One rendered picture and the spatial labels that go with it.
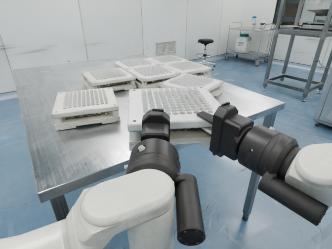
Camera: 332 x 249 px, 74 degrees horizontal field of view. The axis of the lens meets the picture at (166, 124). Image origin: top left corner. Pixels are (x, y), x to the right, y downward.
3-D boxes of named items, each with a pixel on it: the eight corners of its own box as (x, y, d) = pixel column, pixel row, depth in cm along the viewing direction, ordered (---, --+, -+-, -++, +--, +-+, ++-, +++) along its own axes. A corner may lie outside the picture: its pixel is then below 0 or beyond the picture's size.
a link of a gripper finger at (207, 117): (203, 112, 54) (224, 122, 50) (194, 116, 52) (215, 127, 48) (204, 106, 53) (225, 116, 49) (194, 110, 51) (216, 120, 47)
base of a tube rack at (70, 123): (61, 106, 105) (59, 102, 103) (113, 100, 111) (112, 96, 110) (55, 131, 84) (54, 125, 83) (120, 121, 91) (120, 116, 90)
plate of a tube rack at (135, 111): (129, 94, 71) (128, 88, 70) (203, 91, 74) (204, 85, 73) (127, 132, 49) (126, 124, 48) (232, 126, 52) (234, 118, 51)
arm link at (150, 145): (130, 107, 44) (118, 142, 33) (179, 108, 44) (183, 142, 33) (134, 158, 50) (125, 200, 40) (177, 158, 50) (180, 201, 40)
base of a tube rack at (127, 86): (83, 83, 135) (82, 79, 134) (121, 77, 146) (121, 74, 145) (93, 96, 117) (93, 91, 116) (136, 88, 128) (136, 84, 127)
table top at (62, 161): (14, 74, 168) (12, 69, 167) (142, 58, 222) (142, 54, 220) (40, 204, 58) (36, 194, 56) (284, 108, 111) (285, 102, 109)
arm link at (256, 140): (208, 108, 44) (265, 134, 36) (237, 97, 49) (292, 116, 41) (202, 159, 50) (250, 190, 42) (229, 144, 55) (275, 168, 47)
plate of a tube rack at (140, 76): (126, 72, 139) (125, 69, 138) (160, 67, 150) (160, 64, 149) (142, 82, 121) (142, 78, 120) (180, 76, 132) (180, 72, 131)
